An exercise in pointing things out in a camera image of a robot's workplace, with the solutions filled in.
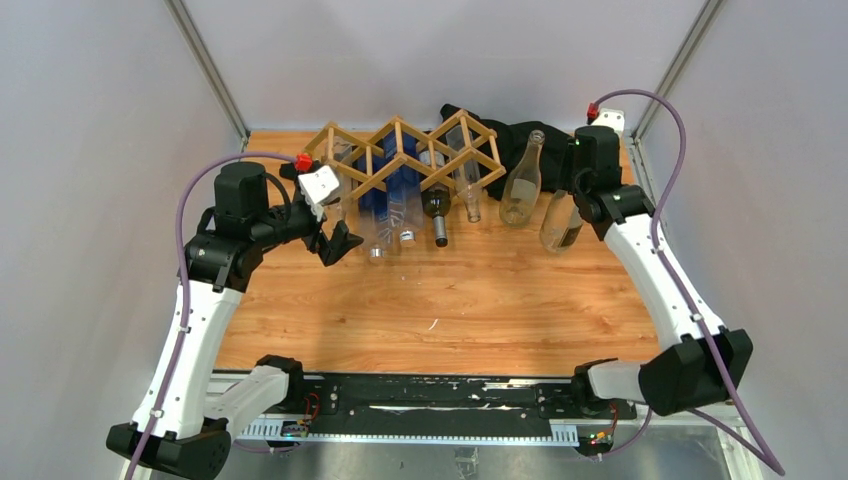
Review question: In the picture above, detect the purple cable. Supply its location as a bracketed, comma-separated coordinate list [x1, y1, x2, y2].
[586, 89, 786, 478]
[122, 151, 314, 480]

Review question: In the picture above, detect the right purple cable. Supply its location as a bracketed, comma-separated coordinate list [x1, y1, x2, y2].
[586, 89, 786, 478]

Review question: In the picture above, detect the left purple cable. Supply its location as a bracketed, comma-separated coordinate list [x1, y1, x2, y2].
[122, 151, 314, 480]

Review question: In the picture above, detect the aluminium frame rail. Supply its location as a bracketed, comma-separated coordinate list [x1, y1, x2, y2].
[141, 372, 746, 446]

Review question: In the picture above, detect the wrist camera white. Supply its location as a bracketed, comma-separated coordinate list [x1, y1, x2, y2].
[297, 165, 339, 221]
[591, 108, 626, 136]

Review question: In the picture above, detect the dark green bottle silver foil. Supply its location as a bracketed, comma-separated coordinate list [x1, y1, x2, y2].
[419, 151, 452, 248]

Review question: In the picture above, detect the clear bottle with black label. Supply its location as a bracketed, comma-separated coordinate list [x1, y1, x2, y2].
[539, 189, 583, 253]

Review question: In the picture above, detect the blue square bottle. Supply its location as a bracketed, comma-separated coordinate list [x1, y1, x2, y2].
[383, 133, 424, 248]
[358, 188, 393, 264]

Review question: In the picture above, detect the wooden lattice wine rack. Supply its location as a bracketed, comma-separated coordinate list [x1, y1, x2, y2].
[303, 109, 506, 200]

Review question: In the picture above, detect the black cloth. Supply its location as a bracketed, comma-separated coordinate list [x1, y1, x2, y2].
[470, 112, 572, 200]

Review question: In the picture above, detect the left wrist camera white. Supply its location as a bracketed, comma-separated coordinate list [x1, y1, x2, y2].
[297, 165, 339, 221]

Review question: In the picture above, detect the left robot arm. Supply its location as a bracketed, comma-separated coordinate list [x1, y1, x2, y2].
[106, 153, 362, 479]

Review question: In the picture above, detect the clear bottle with white label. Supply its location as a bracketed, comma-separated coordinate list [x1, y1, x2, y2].
[499, 130, 545, 228]

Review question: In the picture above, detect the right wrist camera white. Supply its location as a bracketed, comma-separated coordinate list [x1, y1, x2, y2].
[591, 108, 626, 136]

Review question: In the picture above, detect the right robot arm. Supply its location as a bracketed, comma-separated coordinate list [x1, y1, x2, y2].
[566, 125, 753, 418]

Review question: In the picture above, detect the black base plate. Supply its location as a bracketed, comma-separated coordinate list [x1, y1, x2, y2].
[241, 372, 639, 439]

